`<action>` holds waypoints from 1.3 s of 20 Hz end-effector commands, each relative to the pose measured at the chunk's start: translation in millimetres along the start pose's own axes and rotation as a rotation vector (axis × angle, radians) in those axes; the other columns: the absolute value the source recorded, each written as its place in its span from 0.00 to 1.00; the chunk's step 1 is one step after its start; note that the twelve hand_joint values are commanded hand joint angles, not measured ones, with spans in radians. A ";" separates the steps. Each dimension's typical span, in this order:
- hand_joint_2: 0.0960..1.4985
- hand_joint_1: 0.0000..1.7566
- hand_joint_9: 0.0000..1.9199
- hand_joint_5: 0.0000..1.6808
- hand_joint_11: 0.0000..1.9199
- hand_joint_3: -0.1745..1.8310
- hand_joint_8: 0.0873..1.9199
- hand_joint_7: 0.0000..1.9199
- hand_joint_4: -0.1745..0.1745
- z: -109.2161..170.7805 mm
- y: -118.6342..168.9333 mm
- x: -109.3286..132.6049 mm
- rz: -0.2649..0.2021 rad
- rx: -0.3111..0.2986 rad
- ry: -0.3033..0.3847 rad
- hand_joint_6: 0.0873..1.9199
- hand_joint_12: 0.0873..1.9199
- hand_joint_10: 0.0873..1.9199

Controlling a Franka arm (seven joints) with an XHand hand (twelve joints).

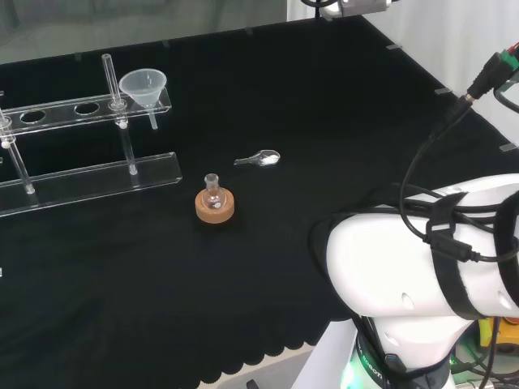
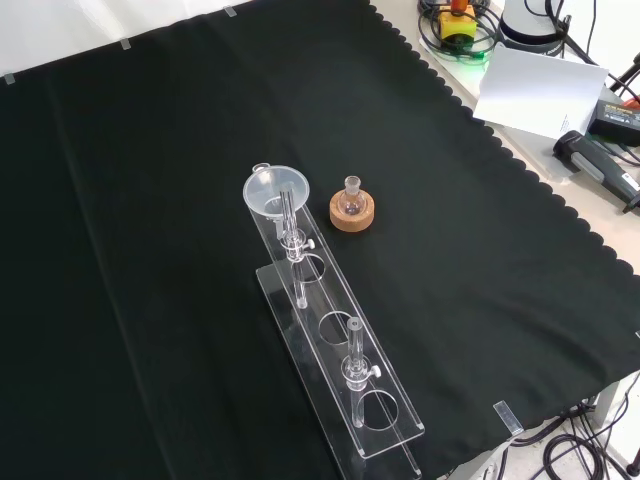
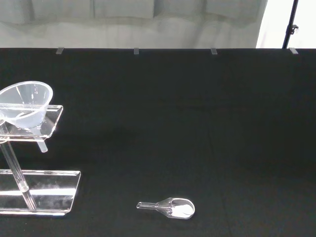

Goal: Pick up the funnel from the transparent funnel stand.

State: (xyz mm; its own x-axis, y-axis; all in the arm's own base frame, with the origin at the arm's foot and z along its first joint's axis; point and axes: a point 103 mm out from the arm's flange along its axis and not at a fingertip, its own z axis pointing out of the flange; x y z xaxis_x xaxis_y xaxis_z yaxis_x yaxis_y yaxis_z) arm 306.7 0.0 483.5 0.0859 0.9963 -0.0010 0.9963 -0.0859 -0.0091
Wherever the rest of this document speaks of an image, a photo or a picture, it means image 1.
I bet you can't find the translucent plastic funnel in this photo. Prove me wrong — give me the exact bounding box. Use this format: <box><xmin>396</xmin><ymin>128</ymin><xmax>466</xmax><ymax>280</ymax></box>
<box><xmin>118</xmin><ymin>69</ymin><xmax>167</xmax><ymax>130</ymax></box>

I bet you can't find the glass weighing funnel with powder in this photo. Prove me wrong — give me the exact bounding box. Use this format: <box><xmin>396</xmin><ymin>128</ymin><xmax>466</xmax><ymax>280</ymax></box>
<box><xmin>234</xmin><ymin>148</ymin><xmax>281</xmax><ymax>168</ymax></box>

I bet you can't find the clear acrylic funnel stand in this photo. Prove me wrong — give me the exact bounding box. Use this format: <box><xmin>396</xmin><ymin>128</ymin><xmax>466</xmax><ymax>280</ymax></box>
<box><xmin>0</xmin><ymin>52</ymin><xmax>182</xmax><ymax>218</ymax></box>

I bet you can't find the small round-bottom glass flask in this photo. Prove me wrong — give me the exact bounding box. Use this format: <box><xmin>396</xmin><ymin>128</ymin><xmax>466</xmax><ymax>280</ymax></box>
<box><xmin>204</xmin><ymin>173</ymin><xmax>225</xmax><ymax>212</ymax></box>

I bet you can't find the black cloth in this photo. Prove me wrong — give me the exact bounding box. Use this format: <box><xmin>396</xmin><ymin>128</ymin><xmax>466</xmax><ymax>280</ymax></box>
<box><xmin>0</xmin><ymin>15</ymin><xmax>519</xmax><ymax>389</ymax></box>

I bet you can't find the pale board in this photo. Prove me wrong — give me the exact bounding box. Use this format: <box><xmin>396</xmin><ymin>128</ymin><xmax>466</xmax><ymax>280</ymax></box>
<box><xmin>290</xmin><ymin>318</ymin><xmax>360</xmax><ymax>389</ymax></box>

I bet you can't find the yellow stop button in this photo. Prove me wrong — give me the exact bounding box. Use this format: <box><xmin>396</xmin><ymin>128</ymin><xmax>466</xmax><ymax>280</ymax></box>
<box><xmin>478</xmin><ymin>315</ymin><xmax>519</xmax><ymax>353</ymax></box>

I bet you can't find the cork ring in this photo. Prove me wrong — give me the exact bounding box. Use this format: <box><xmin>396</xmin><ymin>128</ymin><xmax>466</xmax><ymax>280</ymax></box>
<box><xmin>194</xmin><ymin>188</ymin><xmax>236</xmax><ymax>224</ymax></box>

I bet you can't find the white camera housing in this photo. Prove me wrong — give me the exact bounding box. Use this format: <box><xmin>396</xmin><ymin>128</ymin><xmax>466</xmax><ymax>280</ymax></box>
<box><xmin>298</xmin><ymin>0</ymin><xmax>392</xmax><ymax>19</ymax></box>

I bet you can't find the black cable with green connector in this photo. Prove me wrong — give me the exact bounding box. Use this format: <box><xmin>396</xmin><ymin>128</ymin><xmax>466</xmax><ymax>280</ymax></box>
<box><xmin>399</xmin><ymin>44</ymin><xmax>519</xmax><ymax>263</ymax></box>

